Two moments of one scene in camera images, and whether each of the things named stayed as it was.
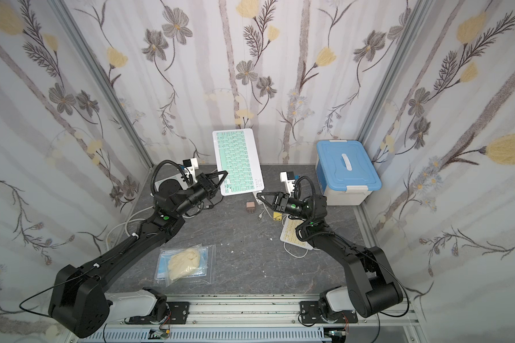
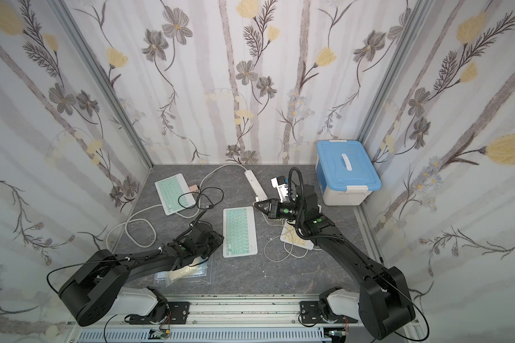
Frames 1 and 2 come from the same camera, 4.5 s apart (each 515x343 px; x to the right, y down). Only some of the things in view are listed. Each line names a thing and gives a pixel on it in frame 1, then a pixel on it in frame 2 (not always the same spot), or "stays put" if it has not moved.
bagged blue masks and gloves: (193, 264) stays put
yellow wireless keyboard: (289, 234) stays put
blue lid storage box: (345, 172) stays put
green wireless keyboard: (236, 153) → (239, 236)
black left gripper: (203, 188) → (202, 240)
